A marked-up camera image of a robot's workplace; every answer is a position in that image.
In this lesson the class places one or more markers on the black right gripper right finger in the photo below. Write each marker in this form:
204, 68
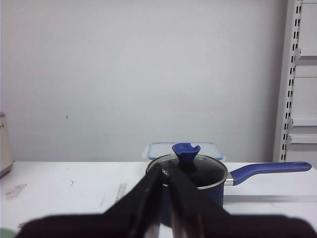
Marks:
194, 215

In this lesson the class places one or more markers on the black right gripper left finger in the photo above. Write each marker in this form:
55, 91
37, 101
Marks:
136, 215

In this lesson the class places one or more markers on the green bowl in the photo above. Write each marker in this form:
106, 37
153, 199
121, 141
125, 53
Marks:
7, 233

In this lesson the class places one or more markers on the dark blue saucepan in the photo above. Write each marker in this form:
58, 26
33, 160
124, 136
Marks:
234, 178

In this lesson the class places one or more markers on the glass lid with blue knob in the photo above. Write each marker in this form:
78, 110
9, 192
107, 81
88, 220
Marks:
203, 171

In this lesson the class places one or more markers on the clear plastic food container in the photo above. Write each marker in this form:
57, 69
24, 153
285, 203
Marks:
158, 149

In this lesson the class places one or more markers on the cream and steel toaster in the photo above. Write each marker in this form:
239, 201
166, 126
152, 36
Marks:
6, 161

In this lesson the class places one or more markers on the white slotted shelf upright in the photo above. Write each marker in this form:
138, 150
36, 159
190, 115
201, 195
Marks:
296, 122

